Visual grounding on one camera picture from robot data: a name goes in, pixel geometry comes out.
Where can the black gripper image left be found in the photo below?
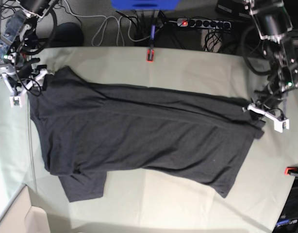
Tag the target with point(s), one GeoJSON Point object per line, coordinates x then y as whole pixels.
{"type": "Point", "coordinates": [26, 77]}

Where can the dark grey t-shirt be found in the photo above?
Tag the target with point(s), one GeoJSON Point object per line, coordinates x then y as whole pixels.
{"type": "Point", "coordinates": [89, 129]}

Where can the robot arm image left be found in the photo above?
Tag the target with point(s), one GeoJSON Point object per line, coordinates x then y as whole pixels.
{"type": "Point", "coordinates": [14, 44]}

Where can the blue box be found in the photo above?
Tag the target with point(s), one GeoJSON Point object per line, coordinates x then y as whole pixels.
{"type": "Point", "coordinates": [144, 4]}

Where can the right red black clamp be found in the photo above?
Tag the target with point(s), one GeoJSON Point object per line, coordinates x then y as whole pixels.
{"type": "Point", "coordinates": [292, 171]}

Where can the beige plastic bin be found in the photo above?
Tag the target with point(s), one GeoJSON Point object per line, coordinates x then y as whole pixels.
{"type": "Point", "coordinates": [21, 216]}

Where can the light green table cloth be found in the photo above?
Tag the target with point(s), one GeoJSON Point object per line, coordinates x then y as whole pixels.
{"type": "Point", "coordinates": [146, 200]}

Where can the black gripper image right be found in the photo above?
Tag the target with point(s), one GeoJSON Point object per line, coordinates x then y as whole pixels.
{"type": "Point", "coordinates": [268, 101]}

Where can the red black clamp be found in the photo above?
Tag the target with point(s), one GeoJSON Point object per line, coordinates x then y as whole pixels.
{"type": "Point", "coordinates": [292, 171]}
{"type": "Point", "coordinates": [150, 51]}

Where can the black power strip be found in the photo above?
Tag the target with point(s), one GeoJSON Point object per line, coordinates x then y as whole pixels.
{"type": "Point", "coordinates": [201, 23]}

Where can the black round stool seat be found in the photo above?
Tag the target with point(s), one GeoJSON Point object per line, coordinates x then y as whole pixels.
{"type": "Point", "coordinates": [68, 35]}

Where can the middle red black clamp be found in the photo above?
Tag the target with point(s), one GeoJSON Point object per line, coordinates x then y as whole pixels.
{"type": "Point", "coordinates": [150, 51]}

